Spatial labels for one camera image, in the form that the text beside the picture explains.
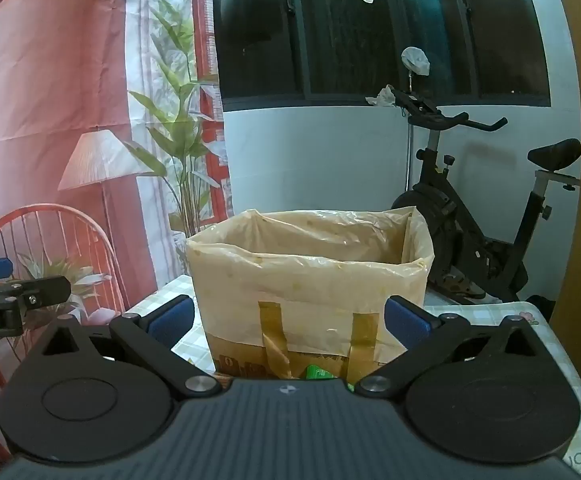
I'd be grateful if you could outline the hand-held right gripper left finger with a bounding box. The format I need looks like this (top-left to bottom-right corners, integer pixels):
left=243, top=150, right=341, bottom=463
left=43, top=294, right=222, bottom=402

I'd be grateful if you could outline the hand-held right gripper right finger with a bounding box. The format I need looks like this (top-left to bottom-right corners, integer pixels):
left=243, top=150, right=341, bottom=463
left=354, top=296, right=542, bottom=400

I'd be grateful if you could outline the brown cardboard box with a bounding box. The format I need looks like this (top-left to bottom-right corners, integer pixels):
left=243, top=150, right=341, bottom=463
left=210, top=331, right=397, bottom=382

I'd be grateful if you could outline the pale green snack packet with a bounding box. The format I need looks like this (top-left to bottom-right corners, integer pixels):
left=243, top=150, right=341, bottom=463
left=304, top=364, right=343, bottom=382

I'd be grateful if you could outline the translucent plastic bag liner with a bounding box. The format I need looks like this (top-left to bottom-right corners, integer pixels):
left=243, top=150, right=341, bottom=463
left=185, top=206, right=435, bottom=380

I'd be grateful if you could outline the black exercise bike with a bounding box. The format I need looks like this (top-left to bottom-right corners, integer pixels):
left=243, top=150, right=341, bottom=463
left=389, top=85, right=581, bottom=307

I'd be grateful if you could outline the green checkered tablecloth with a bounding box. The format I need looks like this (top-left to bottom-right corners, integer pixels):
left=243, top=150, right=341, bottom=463
left=119, top=274, right=581, bottom=472

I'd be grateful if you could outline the printed backdrop cloth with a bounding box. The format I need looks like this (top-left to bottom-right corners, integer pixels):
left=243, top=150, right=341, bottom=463
left=0, top=0, right=234, bottom=461

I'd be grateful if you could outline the metal pole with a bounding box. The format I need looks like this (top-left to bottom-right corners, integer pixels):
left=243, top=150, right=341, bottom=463
left=407, top=72, right=417, bottom=193

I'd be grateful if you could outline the crumpled white tissue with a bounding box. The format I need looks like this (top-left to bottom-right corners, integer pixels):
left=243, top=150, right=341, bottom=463
left=365, top=85, right=397, bottom=109

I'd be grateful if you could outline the crumpled clear plastic bag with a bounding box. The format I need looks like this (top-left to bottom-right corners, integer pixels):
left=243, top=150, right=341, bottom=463
left=401, top=46, right=431, bottom=77

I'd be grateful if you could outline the dark sliding window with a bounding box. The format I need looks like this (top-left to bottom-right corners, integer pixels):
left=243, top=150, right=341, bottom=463
left=210, top=0, right=554, bottom=112

